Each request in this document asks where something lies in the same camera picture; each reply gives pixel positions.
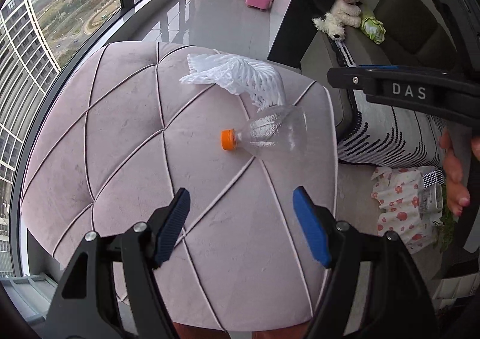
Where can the pink tufted ottoman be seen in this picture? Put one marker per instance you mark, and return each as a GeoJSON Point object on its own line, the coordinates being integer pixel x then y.
{"type": "Point", "coordinates": [131, 144]}

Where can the high-rise building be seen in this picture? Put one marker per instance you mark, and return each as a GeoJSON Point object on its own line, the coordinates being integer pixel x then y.
{"type": "Point", "coordinates": [26, 61]}

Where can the person's right hand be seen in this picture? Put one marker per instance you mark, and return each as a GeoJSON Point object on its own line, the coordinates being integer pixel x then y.
{"type": "Point", "coordinates": [455, 174]}

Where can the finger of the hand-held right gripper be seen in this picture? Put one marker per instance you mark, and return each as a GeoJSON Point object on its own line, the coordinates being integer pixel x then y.
{"type": "Point", "coordinates": [378, 93]}
{"type": "Point", "coordinates": [412, 72]}

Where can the green leafy bundle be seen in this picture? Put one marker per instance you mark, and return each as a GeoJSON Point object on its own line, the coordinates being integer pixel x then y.
{"type": "Point", "coordinates": [446, 230]}

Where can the green cabbage plush toy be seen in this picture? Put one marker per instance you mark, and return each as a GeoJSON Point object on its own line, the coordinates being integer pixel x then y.
{"type": "Point", "coordinates": [373, 26]}

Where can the clear plastic packet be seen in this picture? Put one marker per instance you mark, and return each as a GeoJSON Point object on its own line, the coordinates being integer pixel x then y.
{"type": "Point", "coordinates": [431, 196]}

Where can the clear bottle with orange cap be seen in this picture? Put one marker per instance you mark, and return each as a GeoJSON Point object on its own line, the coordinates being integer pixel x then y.
{"type": "Point", "coordinates": [277, 129]}

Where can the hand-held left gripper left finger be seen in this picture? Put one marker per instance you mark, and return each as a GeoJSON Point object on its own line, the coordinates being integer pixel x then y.
{"type": "Point", "coordinates": [170, 226]}

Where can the grey sofa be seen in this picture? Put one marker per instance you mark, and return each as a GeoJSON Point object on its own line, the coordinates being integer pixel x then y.
{"type": "Point", "coordinates": [405, 20]}

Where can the white plush dog toy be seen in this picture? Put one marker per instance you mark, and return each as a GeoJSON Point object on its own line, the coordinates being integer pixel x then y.
{"type": "Point", "coordinates": [347, 9]}

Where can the black white striped blanket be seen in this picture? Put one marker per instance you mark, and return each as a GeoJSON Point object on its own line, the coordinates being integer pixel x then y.
{"type": "Point", "coordinates": [393, 133]}

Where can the white knitted cloth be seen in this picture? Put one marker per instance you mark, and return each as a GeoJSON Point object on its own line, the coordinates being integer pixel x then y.
{"type": "Point", "coordinates": [240, 75]}

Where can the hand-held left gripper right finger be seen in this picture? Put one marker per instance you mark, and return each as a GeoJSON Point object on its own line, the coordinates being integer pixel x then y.
{"type": "Point", "coordinates": [311, 226]}

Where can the white floral cloth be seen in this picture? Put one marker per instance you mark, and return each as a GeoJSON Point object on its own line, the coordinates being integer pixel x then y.
{"type": "Point", "coordinates": [401, 211]}

